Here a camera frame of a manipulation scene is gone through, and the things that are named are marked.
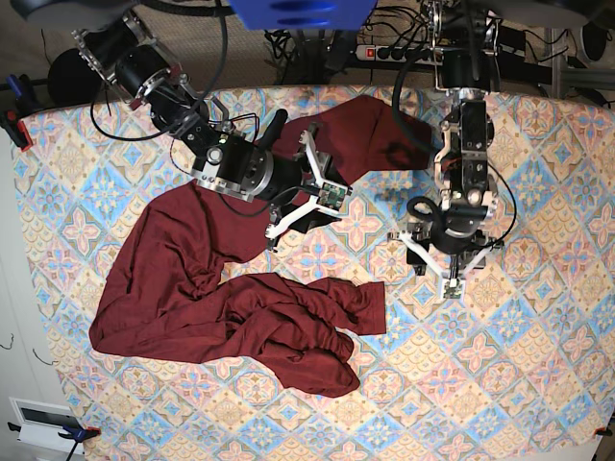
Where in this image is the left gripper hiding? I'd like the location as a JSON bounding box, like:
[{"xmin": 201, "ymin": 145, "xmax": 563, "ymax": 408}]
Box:
[{"xmin": 387, "ymin": 225, "xmax": 504, "ymax": 300}]

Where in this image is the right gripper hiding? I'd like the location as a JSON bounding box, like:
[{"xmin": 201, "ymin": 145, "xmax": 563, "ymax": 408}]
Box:
[{"xmin": 258, "ymin": 109, "xmax": 351, "ymax": 252}]

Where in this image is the maroon t-shirt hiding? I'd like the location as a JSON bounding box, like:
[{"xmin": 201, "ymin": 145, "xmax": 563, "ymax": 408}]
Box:
[{"xmin": 88, "ymin": 93, "xmax": 433, "ymax": 398}]

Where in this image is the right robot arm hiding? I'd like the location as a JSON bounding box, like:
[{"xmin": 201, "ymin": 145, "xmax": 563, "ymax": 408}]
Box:
[{"xmin": 72, "ymin": 9, "xmax": 352, "ymax": 249}]

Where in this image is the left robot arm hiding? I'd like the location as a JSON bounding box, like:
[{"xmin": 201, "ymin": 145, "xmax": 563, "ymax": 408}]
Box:
[{"xmin": 392, "ymin": 1, "xmax": 503, "ymax": 300}]

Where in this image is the patterned tile tablecloth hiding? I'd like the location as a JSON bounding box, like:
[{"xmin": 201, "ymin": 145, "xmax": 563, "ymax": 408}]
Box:
[{"xmin": 11, "ymin": 93, "xmax": 614, "ymax": 460}]

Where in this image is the white power strip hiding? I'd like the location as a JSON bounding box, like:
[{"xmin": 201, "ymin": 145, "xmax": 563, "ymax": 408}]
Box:
[{"xmin": 348, "ymin": 44, "xmax": 442, "ymax": 67}]

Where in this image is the orange clamp lower right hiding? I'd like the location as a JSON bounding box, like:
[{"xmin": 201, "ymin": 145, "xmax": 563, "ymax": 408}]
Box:
[{"xmin": 594, "ymin": 427, "xmax": 613, "ymax": 437}]

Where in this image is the black round stool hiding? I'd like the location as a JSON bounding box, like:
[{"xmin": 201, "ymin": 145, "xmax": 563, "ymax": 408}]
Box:
[{"xmin": 47, "ymin": 48, "xmax": 102, "ymax": 107}]

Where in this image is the blue orange clamp upper left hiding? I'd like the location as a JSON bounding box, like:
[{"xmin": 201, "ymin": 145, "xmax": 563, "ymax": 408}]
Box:
[{"xmin": 1, "ymin": 74, "xmax": 36, "ymax": 152}]

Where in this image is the blue orange clamp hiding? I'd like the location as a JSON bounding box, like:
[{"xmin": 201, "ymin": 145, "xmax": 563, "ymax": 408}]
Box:
[
  {"xmin": 1, "ymin": 74, "xmax": 36, "ymax": 152},
  {"xmin": 7, "ymin": 423, "xmax": 101, "ymax": 460}
]

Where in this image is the blue orange clamp lower left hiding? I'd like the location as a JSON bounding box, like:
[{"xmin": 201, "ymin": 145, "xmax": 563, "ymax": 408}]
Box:
[{"xmin": 7, "ymin": 423, "xmax": 101, "ymax": 460}]

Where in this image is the white floor outlet box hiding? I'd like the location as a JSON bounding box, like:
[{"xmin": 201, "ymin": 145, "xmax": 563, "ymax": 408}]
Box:
[{"xmin": 9, "ymin": 397, "xmax": 79, "ymax": 454}]

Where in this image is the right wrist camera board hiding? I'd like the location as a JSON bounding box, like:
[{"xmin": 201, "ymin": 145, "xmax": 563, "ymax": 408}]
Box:
[{"xmin": 318, "ymin": 182, "xmax": 348, "ymax": 211}]

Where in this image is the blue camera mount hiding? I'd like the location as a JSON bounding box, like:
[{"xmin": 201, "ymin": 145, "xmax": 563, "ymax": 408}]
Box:
[{"xmin": 229, "ymin": 0, "xmax": 377, "ymax": 31}]

